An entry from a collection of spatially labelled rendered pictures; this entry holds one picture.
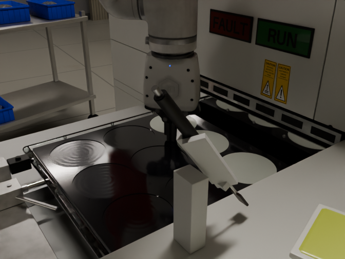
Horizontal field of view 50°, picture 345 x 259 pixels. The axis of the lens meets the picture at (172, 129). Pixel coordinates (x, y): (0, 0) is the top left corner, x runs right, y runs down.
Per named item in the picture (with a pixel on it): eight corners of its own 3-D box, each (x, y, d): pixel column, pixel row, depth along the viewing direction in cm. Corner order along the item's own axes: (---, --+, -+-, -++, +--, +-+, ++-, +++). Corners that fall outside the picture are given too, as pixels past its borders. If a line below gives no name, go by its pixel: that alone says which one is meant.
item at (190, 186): (211, 215, 42) (217, 107, 36) (234, 234, 39) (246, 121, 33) (167, 236, 39) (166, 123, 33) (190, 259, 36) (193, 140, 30)
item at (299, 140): (179, 113, 96) (179, 78, 92) (329, 197, 64) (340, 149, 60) (173, 114, 95) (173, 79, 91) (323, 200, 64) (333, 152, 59)
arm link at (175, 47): (139, 37, 61) (139, 55, 62) (192, 40, 59) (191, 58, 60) (153, 27, 68) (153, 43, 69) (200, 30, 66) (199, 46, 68)
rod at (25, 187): (47, 182, 62) (45, 174, 61) (50, 185, 61) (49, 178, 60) (19, 191, 59) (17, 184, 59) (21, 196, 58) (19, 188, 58)
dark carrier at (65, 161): (179, 108, 87) (179, 106, 87) (300, 174, 62) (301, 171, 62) (33, 151, 69) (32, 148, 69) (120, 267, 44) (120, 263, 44)
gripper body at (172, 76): (137, 49, 62) (140, 110, 67) (197, 53, 60) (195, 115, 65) (150, 39, 69) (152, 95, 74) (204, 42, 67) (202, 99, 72)
